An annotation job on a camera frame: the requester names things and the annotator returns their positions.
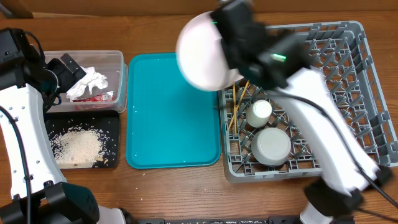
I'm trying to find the white napkin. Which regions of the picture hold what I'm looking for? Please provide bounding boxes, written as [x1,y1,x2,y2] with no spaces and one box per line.
[67,67,108,101]

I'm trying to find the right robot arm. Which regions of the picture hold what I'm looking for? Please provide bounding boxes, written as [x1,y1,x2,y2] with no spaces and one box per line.
[210,1,392,223]

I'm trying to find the clear plastic waste bin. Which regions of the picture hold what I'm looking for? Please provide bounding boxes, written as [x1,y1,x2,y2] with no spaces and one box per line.
[44,50,128,113]

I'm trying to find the teal serving tray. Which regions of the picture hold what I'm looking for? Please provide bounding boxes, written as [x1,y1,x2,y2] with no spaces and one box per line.
[126,53,221,169]

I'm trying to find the rice grains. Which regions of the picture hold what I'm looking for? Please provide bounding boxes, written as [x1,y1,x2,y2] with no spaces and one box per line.
[50,127,108,169]

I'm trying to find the grey dishwasher rack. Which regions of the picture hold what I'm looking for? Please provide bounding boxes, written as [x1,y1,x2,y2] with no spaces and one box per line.
[218,21,397,183]

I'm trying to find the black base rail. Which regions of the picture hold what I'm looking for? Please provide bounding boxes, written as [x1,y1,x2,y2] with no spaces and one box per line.
[137,215,302,224]

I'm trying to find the cream cup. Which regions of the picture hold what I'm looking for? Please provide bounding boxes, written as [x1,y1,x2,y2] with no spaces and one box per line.
[246,100,272,128]

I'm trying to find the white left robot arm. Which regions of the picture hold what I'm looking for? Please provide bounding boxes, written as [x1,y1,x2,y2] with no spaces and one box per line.
[1,28,134,224]

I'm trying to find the grey bowl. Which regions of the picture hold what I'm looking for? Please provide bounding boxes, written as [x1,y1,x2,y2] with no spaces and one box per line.
[251,128,292,167]

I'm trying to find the black plastic tray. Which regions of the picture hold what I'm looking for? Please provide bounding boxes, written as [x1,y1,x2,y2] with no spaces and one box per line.
[44,110,120,169]

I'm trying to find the red snack wrapper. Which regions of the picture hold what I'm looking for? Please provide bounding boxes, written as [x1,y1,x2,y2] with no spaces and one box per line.
[72,91,115,102]

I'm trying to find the wooden chopstick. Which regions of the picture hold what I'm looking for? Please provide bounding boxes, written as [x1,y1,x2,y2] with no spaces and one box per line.
[233,82,237,135]
[228,80,249,133]

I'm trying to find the pink plate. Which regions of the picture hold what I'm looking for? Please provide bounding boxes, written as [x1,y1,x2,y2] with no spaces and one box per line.
[176,12,243,91]

